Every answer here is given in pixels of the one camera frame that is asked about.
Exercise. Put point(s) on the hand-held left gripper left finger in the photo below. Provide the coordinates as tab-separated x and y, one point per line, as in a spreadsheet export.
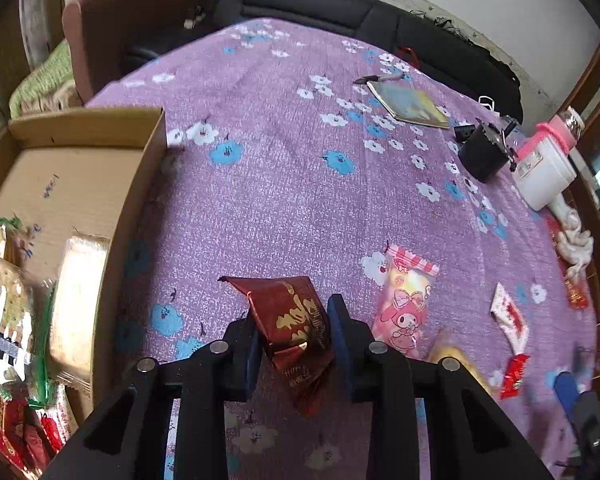
252	360

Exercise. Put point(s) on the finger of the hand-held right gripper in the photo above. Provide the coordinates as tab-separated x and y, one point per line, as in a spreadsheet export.
570	395
592	417

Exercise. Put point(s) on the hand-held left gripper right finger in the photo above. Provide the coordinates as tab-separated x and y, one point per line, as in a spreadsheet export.
340	350

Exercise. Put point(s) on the dark red chocolate packet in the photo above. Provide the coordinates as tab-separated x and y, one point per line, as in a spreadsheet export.
295	325

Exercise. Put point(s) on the yellow biscuit packet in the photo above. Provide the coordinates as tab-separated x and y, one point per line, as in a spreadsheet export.
80	310

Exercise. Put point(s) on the green-edged clear cracker packet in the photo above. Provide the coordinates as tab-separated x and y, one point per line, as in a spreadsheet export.
42	355

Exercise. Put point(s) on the pile of snack packets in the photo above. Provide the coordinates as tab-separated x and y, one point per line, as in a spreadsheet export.
15	425

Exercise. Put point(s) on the cardboard box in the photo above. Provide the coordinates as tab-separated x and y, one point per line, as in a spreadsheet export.
75	180

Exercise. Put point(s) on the round rice cracker packet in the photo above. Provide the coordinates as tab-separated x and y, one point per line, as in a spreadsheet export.
5	300

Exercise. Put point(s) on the small red snack packet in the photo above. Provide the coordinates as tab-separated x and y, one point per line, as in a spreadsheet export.
514	375

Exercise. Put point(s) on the pink character snack packet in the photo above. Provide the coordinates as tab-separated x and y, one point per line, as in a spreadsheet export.
405	300

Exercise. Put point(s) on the red white snack packet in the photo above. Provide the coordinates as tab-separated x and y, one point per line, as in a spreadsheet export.
510	315

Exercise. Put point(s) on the red envelope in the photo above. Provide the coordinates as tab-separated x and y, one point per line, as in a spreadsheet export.
577	292

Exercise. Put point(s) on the yellow snack packet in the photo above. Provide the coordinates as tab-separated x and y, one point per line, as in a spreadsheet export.
467	365

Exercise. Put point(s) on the white cotton glove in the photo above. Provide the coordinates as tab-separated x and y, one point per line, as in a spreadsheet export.
580	255
565	215

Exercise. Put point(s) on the purple floral tablecloth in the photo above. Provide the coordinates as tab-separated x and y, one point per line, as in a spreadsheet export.
290	185

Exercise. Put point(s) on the white plastic jar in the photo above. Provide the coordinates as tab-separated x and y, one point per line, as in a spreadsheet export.
542	180

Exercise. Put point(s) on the black cup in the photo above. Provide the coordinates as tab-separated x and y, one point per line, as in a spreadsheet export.
482	157

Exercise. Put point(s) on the black binder clip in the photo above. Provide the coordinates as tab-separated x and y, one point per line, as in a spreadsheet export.
462	132

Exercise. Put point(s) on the yellow green notebook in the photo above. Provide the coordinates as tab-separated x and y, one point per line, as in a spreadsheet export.
410	105

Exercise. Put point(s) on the pink water bottle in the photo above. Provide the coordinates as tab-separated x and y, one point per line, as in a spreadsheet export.
562	127

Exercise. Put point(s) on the black marker pen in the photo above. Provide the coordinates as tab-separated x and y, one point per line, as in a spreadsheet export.
380	78

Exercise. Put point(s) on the white clip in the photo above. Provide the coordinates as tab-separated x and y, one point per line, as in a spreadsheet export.
487	102

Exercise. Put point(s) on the black sofa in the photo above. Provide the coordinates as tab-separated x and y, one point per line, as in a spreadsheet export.
330	10

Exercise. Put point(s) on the green patterned cushion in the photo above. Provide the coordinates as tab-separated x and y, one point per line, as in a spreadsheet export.
45	82

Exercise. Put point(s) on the brown armchair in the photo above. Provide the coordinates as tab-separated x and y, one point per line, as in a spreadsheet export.
145	20

